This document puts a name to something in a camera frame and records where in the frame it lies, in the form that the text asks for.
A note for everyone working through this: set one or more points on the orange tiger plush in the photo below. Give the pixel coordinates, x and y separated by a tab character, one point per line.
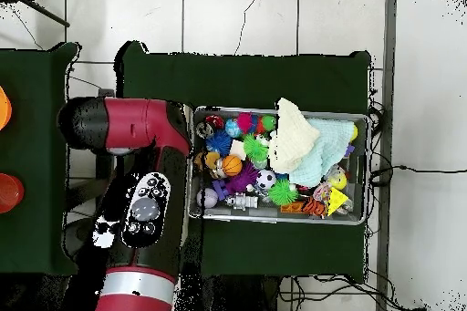
313	207

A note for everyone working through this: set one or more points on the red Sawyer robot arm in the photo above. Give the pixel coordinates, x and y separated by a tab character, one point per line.
135	121

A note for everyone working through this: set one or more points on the dark green tablecloth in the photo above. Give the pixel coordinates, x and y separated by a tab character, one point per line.
33	150
255	81

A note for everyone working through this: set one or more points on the black and white soccer ball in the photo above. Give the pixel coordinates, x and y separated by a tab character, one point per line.
266	179

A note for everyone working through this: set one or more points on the orange plastic cup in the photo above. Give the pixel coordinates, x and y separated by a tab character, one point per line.
4	108

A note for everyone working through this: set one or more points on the red plastic cup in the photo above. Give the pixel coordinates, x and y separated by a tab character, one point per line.
9	194

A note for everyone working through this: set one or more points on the multicolour spiky caterpillar toy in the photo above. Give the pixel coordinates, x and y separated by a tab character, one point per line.
245	122

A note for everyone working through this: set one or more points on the light blue knitted cloth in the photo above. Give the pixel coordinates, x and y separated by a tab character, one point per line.
324	150

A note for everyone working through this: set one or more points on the cream knitted cloth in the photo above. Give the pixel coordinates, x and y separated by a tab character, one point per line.
292	139

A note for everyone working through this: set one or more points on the purple spiky ball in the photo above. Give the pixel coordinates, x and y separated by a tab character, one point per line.
242	181

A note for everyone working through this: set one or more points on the shallow mesh bin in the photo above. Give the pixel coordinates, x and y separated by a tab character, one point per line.
357	194

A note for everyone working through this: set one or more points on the orange toy basketball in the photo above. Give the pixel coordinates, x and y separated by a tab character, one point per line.
232	165

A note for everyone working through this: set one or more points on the green spiky toy with eyes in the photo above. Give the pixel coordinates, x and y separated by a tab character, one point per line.
254	147

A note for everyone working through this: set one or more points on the yellow cheese wedge toy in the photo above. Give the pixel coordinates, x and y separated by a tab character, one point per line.
335	199

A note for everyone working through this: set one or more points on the black metal rod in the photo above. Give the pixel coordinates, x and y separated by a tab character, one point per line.
47	15

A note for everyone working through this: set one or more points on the blue spiky ball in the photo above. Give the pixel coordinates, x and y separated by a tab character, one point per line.
219	142

